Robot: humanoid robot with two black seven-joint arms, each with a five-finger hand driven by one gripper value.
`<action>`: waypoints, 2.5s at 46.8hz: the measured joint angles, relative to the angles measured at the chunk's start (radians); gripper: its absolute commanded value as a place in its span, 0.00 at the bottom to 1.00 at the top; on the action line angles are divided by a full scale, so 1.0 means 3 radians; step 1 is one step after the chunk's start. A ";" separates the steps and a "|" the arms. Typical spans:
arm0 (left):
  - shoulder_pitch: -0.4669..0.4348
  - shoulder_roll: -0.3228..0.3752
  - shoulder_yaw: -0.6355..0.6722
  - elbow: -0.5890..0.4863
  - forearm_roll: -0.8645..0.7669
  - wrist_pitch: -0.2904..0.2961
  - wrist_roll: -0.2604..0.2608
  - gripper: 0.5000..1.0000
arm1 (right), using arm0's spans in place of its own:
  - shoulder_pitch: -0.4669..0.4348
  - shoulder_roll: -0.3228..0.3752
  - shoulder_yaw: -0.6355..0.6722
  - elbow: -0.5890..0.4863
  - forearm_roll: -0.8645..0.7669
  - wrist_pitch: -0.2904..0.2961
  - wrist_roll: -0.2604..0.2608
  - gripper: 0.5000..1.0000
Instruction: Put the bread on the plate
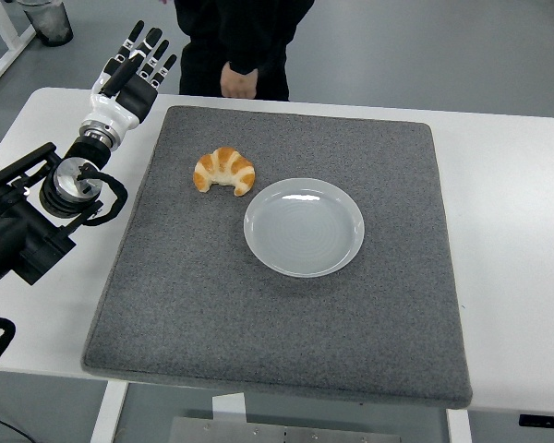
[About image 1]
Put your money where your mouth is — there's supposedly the white table leg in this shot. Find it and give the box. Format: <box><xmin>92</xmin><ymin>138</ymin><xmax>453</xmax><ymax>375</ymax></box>
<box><xmin>445</xmin><ymin>408</ymin><xmax>473</xmax><ymax>443</ymax></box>
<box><xmin>90</xmin><ymin>381</ymin><xmax>129</xmax><ymax>443</ymax></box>

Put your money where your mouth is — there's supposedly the person's hand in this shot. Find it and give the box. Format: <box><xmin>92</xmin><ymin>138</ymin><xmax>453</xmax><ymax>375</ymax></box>
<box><xmin>220</xmin><ymin>62</ymin><xmax>259</xmax><ymax>100</ymax></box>

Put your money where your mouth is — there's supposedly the grey felt mat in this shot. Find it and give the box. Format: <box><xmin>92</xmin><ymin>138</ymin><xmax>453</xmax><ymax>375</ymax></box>
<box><xmin>80</xmin><ymin>104</ymin><xmax>473</xmax><ymax>411</ymax></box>

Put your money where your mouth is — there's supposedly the grey mesh waste bin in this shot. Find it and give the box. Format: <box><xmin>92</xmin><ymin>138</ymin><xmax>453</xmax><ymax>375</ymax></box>
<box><xmin>17</xmin><ymin>0</ymin><xmax>74</xmax><ymax>47</ymax></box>

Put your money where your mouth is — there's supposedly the light grey round plate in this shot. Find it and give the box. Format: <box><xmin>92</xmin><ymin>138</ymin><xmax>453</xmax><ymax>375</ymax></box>
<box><xmin>243</xmin><ymin>177</ymin><xmax>366</xmax><ymax>279</ymax></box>

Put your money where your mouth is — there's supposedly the golden croissant bread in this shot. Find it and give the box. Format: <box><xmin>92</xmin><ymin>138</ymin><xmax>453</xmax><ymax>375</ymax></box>
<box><xmin>193</xmin><ymin>146</ymin><xmax>257</xmax><ymax>198</ymax></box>

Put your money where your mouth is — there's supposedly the white desk leg frame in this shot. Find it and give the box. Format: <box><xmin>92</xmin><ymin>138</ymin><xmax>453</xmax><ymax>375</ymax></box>
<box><xmin>0</xmin><ymin>0</ymin><xmax>37</xmax><ymax>91</ymax></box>

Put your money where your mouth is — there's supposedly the thin black floor cable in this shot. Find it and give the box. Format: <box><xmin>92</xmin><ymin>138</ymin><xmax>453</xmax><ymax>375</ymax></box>
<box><xmin>0</xmin><ymin>412</ymin><xmax>38</xmax><ymax>443</ymax></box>

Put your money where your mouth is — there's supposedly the person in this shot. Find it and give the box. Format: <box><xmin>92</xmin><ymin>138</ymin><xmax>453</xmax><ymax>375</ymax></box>
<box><xmin>173</xmin><ymin>0</ymin><xmax>316</xmax><ymax>102</ymax></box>

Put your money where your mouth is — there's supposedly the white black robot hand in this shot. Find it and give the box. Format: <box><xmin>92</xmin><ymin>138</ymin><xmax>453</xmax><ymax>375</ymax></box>
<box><xmin>79</xmin><ymin>20</ymin><xmax>179</xmax><ymax>139</ymax></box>

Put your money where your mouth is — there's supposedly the white under-table bracket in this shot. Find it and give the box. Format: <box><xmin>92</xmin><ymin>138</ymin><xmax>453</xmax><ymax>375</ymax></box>
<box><xmin>211</xmin><ymin>392</ymin><xmax>247</xmax><ymax>424</ymax></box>

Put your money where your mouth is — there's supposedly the black table control panel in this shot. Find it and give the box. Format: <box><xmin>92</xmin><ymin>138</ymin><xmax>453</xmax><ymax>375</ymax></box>
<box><xmin>519</xmin><ymin>413</ymin><xmax>554</xmax><ymax>428</ymax></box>

